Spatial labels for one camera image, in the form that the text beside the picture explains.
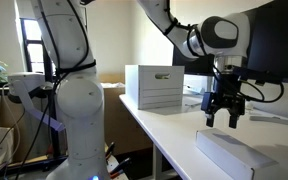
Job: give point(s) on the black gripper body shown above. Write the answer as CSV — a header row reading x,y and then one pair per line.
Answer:
x,y
227,90

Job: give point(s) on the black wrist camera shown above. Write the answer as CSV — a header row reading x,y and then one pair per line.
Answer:
x,y
260,76

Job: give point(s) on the large white cardboard box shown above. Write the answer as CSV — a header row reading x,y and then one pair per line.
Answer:
x,y
157,93

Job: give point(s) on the brown cardboard box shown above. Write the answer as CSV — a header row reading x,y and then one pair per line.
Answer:
x,y
124,126

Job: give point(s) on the black computer monitor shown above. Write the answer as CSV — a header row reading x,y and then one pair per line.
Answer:
x,y
280,40
194,66

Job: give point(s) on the black metal stand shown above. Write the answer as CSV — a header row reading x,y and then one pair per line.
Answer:
x,y
54,140

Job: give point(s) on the white crumpled paper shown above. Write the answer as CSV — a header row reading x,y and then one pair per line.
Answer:
x,y
114,85

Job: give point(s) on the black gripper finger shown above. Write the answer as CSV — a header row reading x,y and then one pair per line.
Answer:
x,y
234,121
210,119

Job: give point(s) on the small white box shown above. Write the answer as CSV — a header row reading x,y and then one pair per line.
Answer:
x,y
230,150

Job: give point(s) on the white table frame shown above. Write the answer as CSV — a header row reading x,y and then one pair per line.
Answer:
x,y
157,163

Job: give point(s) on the white box device with bracket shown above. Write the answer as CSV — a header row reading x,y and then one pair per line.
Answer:
x,y
25,81

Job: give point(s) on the white flat bar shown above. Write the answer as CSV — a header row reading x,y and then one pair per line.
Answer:
x,y
274,120

